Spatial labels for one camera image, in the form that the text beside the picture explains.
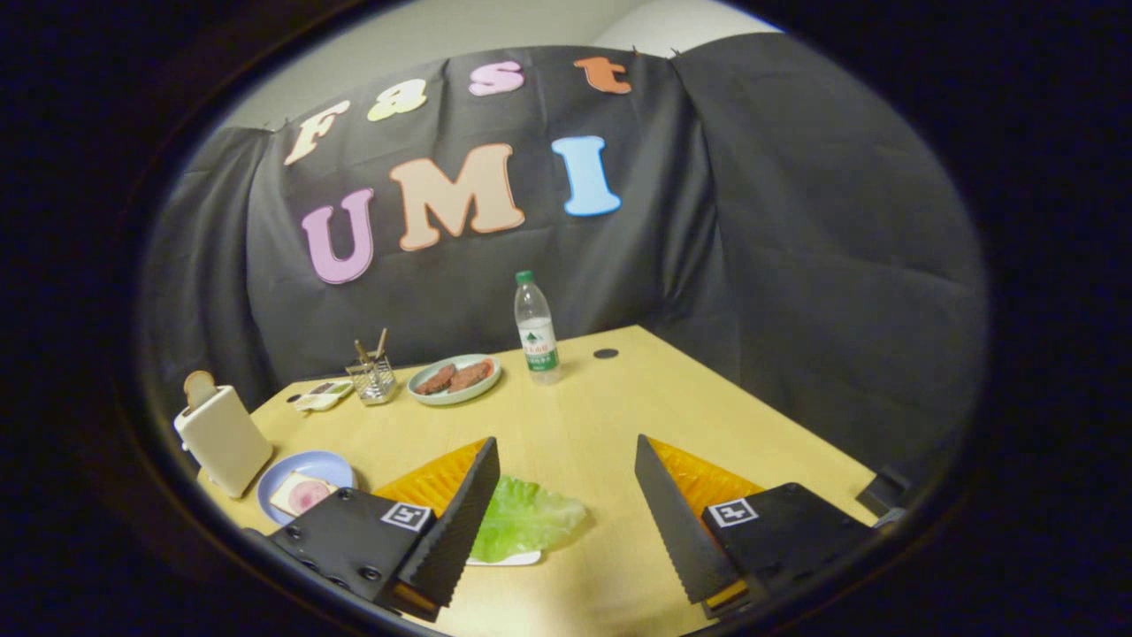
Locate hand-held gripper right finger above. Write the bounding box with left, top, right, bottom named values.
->
left=634, top=434, right=885, bottom=620

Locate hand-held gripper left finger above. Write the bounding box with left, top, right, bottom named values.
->
left=243, top=436, right=501, bottom=623

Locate green lettuce leaf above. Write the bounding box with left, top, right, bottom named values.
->
left=469, top=476, right=589, bottom=564

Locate pale green plate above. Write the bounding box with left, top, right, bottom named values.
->
left=407, top=354, right=502, bottom=407

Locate light blue plate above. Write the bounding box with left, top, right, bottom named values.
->
left=256, top=450, right=356, bottom=527

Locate clear glass utensil holder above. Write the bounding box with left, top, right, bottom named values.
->
left=345, top=352, right=399, bottom=406

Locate white bread slice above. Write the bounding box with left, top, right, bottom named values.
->
left=269, top=472, right=339, bottom=518

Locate white divided condiment tray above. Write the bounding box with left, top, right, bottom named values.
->
left=292, top=380, right=356, bottom=413

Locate clear plastic water bottle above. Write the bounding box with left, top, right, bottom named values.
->
left=514, top=271, right=562, bottom=386

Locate dark object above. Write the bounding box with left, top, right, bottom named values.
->
left=856, top=466, right=912, bottom=518

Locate white toaster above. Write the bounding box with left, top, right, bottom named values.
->
left=173, top=385, right=274, bottom=499

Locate black backdrop cloth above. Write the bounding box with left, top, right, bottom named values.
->
left=137, top=34, right=990, bottom=523

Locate toast slice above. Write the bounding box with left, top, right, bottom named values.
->
left=183, top=370, right=218, bottom=412

